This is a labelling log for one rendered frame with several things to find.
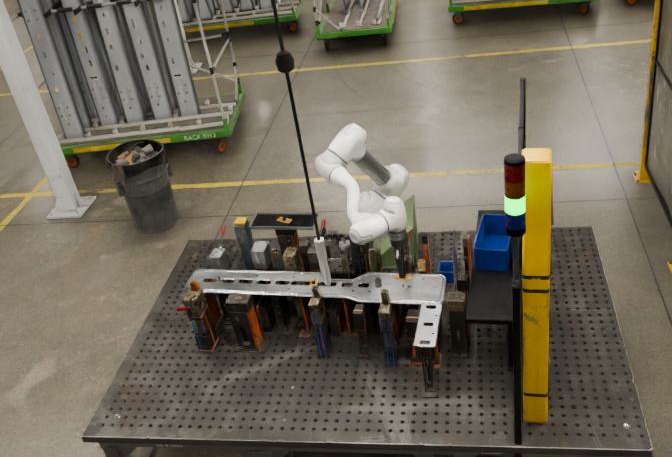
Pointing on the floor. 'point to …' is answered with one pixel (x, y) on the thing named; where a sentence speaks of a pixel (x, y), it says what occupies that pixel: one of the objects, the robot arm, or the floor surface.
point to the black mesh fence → (518, 300)
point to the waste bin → (144, 183)
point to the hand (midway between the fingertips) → (401, 270)
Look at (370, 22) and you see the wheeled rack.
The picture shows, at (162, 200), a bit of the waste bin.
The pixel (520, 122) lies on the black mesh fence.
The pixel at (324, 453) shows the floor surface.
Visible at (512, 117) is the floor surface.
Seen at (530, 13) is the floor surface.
